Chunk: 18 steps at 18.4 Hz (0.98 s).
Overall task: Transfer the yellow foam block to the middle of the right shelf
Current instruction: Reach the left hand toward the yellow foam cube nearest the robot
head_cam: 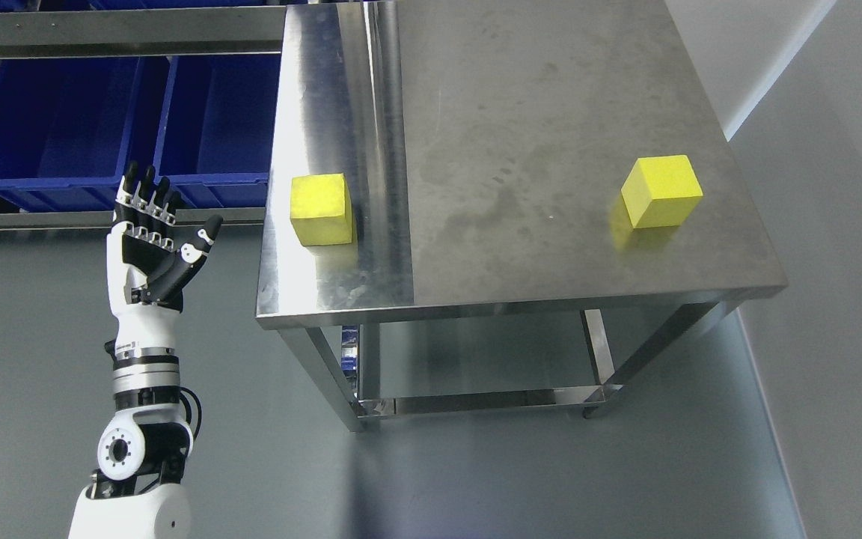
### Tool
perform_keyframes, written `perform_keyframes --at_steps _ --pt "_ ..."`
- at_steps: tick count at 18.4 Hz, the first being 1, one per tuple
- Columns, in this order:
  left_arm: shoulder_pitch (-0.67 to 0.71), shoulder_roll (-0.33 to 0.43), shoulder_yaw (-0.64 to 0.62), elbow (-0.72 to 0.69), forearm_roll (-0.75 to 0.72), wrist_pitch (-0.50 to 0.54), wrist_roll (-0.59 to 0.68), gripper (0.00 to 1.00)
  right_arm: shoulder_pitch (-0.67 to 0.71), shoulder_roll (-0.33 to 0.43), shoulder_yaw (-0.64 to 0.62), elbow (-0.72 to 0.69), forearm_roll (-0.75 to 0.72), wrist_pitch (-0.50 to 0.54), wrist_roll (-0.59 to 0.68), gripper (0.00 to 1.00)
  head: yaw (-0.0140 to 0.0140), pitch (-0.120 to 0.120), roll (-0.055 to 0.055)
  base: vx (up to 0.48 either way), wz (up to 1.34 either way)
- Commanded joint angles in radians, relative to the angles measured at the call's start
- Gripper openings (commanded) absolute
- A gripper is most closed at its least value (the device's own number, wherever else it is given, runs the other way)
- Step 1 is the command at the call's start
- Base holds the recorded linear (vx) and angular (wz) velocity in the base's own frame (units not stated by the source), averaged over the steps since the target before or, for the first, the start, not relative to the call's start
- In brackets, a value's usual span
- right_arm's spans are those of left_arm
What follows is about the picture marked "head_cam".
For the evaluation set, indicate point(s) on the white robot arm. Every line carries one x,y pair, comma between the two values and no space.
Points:
137,490

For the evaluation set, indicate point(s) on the yellow foam block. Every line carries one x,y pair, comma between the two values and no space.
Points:
661,191
321,210

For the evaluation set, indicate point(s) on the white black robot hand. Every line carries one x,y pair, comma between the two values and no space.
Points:
146,267

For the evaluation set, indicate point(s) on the blue plastic bin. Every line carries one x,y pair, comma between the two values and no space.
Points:
217,126
69,128

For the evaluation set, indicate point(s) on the stainless steel table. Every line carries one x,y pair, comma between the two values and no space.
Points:
485,144

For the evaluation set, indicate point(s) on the metal shelf rack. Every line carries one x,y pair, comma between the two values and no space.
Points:
139,33

